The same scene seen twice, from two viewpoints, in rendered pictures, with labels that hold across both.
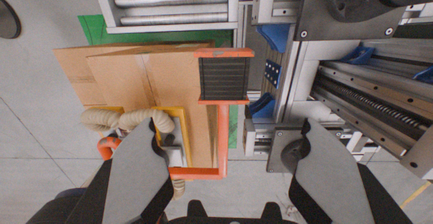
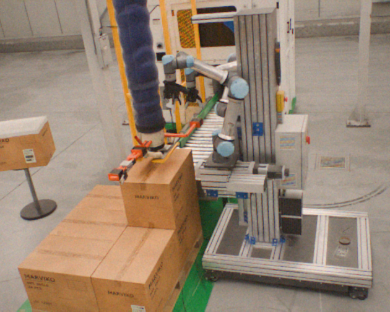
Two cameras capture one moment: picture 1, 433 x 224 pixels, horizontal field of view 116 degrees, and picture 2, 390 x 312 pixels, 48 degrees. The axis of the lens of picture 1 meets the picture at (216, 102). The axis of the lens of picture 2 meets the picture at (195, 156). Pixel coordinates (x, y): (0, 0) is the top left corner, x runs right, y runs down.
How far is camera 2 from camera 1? 3.56 m
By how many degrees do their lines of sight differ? 90
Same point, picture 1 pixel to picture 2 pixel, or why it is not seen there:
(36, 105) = not seen: outside the picture
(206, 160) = (169, 177)
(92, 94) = (91, 202)
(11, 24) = (43, 213)
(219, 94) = (194, 121)
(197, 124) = (176, 164)
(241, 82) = (199, 120)
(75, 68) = (99, 191)
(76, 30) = not seen: hidden behind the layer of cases
